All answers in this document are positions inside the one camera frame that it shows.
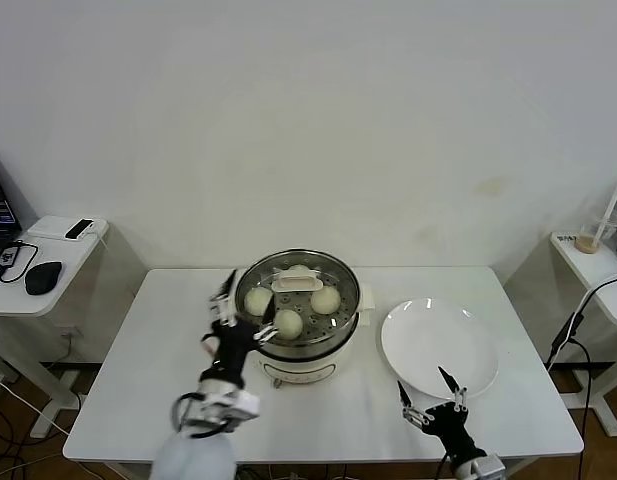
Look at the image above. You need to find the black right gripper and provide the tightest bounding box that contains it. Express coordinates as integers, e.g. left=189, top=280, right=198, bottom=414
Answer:
left=396, top=366, right=489, bottom=465

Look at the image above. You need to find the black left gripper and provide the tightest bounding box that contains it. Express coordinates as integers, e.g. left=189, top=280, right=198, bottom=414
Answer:
left=199, top=269, right=281, bottom=390

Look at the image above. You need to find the round glass pot lid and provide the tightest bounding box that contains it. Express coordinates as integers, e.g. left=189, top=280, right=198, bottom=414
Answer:
left=236, top=251, right=361, bottom=344

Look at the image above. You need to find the steel steamer basket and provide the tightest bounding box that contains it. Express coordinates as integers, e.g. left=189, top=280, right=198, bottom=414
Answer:
left=234, top=248, right=362, bottom=360

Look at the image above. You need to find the white round plate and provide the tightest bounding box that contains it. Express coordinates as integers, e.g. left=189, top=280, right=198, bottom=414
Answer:
left=380, top=298, right=500, bottom=400

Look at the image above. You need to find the white electric cooker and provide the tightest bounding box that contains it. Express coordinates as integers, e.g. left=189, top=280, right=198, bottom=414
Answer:
left=220, top=282, right=377, bottom=389

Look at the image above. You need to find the black and white phone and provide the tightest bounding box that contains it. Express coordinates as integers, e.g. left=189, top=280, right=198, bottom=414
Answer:
left=64, top=218, right=96, bottom=241

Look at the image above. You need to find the white side table with cup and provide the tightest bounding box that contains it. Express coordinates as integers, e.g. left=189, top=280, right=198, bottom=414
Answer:
left=502, top=232, right=617, bottom=436

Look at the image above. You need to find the black computer mouse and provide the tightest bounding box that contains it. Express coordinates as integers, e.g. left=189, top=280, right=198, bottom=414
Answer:
left=24, top=260, right=64, bottom=296

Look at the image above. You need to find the flat white box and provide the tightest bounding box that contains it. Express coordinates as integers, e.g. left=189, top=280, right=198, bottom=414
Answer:
left=26, top=215, right=109, bottom=243

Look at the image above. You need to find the clear plastic drink cup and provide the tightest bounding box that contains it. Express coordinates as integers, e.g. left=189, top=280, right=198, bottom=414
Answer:
left=575, top=208, right=617, bottom=254

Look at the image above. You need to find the plastic cup with straw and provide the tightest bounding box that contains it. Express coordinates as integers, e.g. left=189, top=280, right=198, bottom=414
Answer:
left=590, top=180, right=617, bottom=250

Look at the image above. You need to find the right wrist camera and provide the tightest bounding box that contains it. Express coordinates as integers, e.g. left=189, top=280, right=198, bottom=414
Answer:
left=470, top=454, right=507, bottom=480

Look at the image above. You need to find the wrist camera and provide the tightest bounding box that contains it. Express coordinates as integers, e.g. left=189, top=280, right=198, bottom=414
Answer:
left=231, top=391, right=262, bottom=420
left=470, top=454, right=507, bottom=480

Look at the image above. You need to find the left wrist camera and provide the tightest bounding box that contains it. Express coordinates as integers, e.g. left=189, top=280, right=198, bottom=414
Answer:
left=231, top=391, right=262, bottom=420

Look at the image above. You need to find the black power cable with plug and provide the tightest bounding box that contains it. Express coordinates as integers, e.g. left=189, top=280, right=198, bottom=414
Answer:
left=545, top=271, right=617, bottom=480

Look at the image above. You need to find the small adapter with black cable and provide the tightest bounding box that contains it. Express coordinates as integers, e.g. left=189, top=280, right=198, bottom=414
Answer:
left=0, top=239, right=40, bottom=285

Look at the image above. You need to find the white floor cable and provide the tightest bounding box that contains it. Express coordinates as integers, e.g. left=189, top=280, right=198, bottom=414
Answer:
left=0, top=372, right=72, bottom=436

